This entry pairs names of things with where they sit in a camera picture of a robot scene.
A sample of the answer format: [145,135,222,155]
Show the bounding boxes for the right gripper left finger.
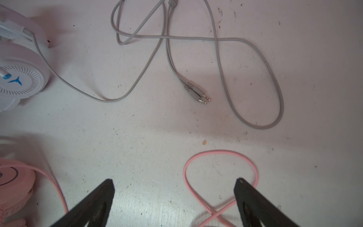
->
[52,179,115,227]

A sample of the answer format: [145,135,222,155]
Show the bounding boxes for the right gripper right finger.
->
[234,178,297,227]

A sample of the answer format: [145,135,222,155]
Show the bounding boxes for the pink headphones with cable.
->
[0,149,259,227]

